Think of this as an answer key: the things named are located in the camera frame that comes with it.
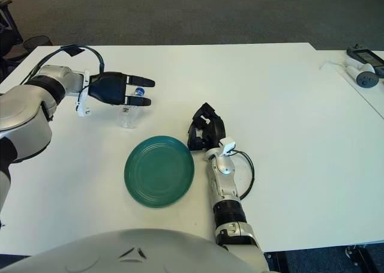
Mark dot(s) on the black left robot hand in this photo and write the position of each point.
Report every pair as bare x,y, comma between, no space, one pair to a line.
108,87

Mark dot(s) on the black handheld screen device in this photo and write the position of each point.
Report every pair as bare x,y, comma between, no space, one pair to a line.
367,57

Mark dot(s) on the white grey handheld controller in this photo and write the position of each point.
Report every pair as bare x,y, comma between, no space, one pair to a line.
366,80

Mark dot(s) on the clear plastic bottle blue cap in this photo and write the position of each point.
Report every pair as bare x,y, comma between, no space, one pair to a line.
129,120

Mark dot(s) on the grey robot torso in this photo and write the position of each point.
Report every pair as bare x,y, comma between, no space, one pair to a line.
120,255

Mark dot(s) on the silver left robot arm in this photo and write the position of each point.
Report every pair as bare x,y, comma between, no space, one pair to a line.
24,111

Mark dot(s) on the green round plate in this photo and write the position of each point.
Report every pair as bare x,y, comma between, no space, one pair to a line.
159,171

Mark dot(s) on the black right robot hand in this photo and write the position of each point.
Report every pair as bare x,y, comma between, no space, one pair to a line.
216,129

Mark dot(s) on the black table leg with caster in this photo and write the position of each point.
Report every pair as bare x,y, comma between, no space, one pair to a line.
360,258

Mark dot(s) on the black office chair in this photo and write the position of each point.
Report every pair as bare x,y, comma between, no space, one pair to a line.
9,42

